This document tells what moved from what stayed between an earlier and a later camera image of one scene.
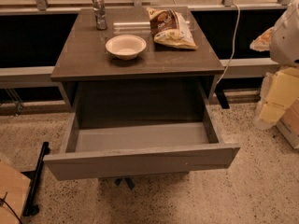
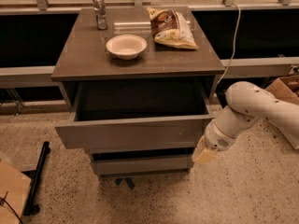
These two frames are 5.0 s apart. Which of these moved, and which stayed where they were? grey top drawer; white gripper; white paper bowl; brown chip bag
Moved: grey top drawer; white gripper
Stayed: brown chip bag; white paper bowl
